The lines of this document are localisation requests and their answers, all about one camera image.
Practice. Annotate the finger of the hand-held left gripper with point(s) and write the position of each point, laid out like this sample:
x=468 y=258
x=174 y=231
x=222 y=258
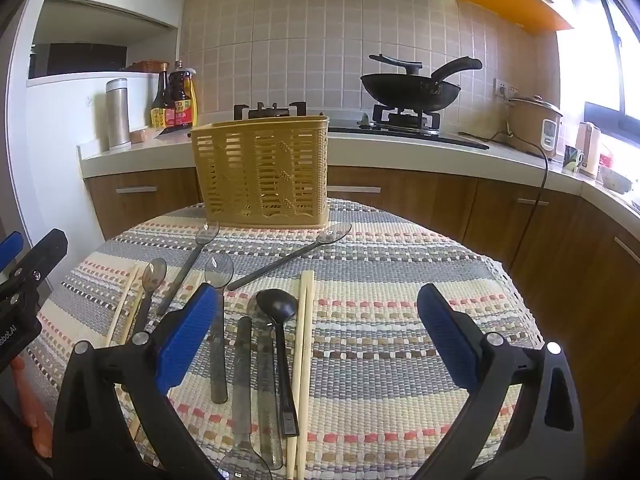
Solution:
x=47 y=250
x=10 y=250

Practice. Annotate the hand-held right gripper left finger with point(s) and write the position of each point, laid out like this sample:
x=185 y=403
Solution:
x=190 y=330

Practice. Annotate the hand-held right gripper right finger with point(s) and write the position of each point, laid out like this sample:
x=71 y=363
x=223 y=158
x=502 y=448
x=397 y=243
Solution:
x=445 y=330

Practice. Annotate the transparent grey plastic spoon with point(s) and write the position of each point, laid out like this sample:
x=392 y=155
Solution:
x=218 y=360
x=242 y=385
x=266 y=385
x=181 y=277
x=155 y=272
x=280 y=262

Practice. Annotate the yellow plastic utensil basket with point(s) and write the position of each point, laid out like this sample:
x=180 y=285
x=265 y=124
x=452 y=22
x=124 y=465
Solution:
x=260 y=170

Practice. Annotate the person's left hand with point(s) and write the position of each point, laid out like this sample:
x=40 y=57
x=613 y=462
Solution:
x=27 y=395

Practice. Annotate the striped woven table mat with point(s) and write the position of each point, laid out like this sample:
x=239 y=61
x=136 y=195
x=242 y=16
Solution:
x=380 y=310

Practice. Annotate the black plastic spoon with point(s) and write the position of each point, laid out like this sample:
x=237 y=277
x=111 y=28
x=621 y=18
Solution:
x=276 y=302

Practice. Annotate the wooden kitchen base cabinet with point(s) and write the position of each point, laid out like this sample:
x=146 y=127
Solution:
x=550 y=240

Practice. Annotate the steel thermos flask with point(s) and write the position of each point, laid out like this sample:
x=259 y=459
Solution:
x=118 y=115

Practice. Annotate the black glass gas cooktop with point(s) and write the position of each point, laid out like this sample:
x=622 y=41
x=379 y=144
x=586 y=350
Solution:
x=450 y=137

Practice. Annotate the red label sauce bottle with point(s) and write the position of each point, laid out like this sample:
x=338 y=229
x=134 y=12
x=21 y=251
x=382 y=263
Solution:
x=180 y=100

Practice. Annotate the brown wicker tray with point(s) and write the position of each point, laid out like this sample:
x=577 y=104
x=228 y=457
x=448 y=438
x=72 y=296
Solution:
x=145 y=65

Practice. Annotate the yellow oil bottle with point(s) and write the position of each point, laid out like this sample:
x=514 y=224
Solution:
x=194 y=100

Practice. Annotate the patterned mug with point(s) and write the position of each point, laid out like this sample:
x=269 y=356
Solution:
x=573 y=158

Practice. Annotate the beige rice cooker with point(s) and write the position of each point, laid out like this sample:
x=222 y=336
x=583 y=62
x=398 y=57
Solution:
x=530 y=125

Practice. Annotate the white bowl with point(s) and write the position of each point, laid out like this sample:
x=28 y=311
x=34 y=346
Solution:
x=614 y=180

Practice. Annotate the pale electric kettle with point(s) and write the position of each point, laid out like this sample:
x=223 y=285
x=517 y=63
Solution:
x=588 y=150

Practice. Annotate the black wok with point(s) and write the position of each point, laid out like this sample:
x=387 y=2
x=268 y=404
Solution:
x=410 y=92

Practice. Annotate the kitchen window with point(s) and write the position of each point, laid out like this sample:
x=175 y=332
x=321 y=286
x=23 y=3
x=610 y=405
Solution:
x=610 y=60

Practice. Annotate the white wall socket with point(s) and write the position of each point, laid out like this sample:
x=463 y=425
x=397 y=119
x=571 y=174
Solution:
x=504 y=89

